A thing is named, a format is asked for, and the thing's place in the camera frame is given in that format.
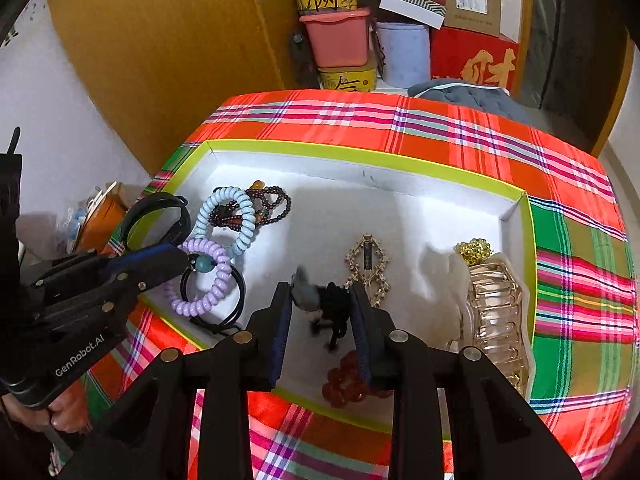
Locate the grey folded garment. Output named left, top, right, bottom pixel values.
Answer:
left=407, top=78, right=532, bottom=126

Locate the large translucent hair claw clip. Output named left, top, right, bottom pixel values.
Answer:
left=447, top=252, right=536, bottom=400

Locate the white striped flat box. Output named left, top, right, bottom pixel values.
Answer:
left=378, top=0, right=446, bottom=29

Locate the light blue spiral hair tie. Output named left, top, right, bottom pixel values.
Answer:
left=193, top=186, right=258, bottom=261

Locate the yellow shallow cardboard box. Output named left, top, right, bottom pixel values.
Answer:
left=124, top=138, right=539, bottom=436

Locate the colourful plaid tablecloth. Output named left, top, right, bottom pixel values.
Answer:
left=84, top=90, right=639, bottom=479

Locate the red carton gold character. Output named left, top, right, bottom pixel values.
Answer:
left=431, top=27, right=520, bottom=91

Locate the red bead gold chain ornament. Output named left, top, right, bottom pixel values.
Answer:
left=322, top=237, right=492, bottom=408

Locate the person's left hand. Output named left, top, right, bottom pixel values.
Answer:
left=1, top=380, right=91, bottom=434

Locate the wooden wardrobe door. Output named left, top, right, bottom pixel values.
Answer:
left=48, top=0, right=298, bottom=174

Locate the grey bear black hair tie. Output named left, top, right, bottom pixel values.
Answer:
left=290, top=264, right=357, bottom=354

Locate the black smart wristband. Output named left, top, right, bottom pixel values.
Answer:
left=119, top=192, right=191, bottom=252

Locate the light blue plastic bucket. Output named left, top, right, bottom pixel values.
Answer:
left=375, top=22, right=431, bottom=89

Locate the dark wooden room door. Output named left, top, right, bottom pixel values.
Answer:
left=518, top=0, right=632, bottom=153

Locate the brown cardboard box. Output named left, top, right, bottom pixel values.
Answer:
left=444, top=0, right=501, bottom=37

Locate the pink plastic bin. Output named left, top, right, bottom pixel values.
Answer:
left=299, top=8, right=370, bottom=68

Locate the orange bag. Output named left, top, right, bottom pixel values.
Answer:
left=61, top=181, right=128, bottom=254

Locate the dark beaded bracelet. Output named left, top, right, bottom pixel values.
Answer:
left=208, top=179, right=293, bottom=232

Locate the purple spiral hair tie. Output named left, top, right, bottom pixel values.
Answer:
left=164, top=237, right=234, bottom=319

